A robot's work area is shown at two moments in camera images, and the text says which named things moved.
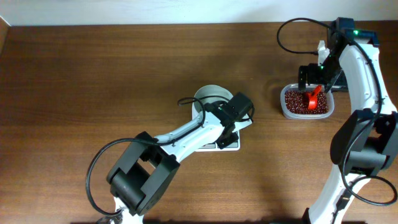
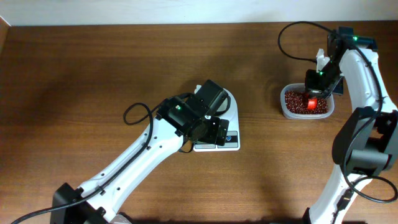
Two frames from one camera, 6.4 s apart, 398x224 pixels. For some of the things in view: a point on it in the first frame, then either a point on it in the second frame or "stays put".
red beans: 296,102 stays put
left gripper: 224,144 -> 216,124
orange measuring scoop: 313,98 stays put
